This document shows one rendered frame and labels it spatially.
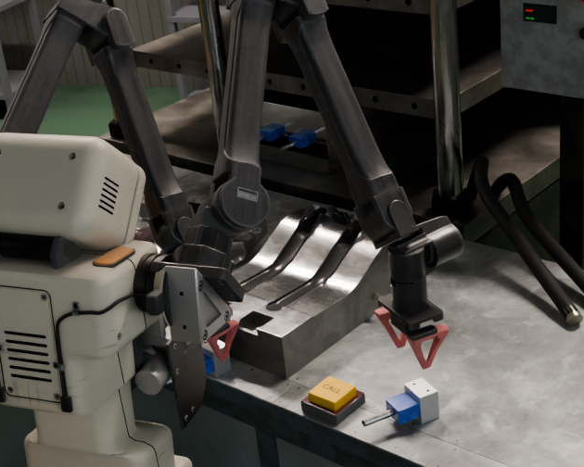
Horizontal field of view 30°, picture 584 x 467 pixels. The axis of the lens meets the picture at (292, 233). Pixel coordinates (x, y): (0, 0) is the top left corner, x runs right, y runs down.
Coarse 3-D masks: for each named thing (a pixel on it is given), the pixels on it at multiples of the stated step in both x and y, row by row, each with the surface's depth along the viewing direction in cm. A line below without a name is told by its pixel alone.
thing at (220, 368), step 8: (208, 344) 201; (224, 344) 201; (208, 352) 200; (208, 360) 199; (216, 360) 200; (224, 360) 201; (208, 368) 199; (216, 368) 200; (224, 368) 202; (216, 376) 201; (168, 384) 196
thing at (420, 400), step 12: (408, 384) 183; (420, 384) 183; (396, 396) 183; (408, 396) 182; (420, 396) 180; (432, 396) 180; (396, 408) 180; (408, 408) 179; (420, 408) 180; (432, 408) 181; (372, 420) 179; (396, 420) 180; (408, 420) 180; (420, 420) 181
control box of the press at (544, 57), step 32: (512, 0) 236; (544, 0) 231; (576, 0) 226; (512, 32) 240; (544, 32) 234; (576, 32) 229; (512, 64) 243; (544, 64) 237; (576, 64) 232; (576, 96) 236; (576, 128) 244; (576, 160) 248; (576, 192) 251; (576, 224) 255; (576, 256) 258
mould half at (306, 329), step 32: (288, 224) 227; (320, 224) 224; (352, 224) 239; (256, 256) 224; (320, 256) 217; (352, 256) 214; (384, 256) 214; (256, 288) 212; (288, 288) 211; (320, 288) 210; (352, 288) 208; (384, 288) 216; (288, 320) 199; (320, 320) 202; (352, 320) 210; (256, 352) 201; (288, 352) 197; (320, 352) 204
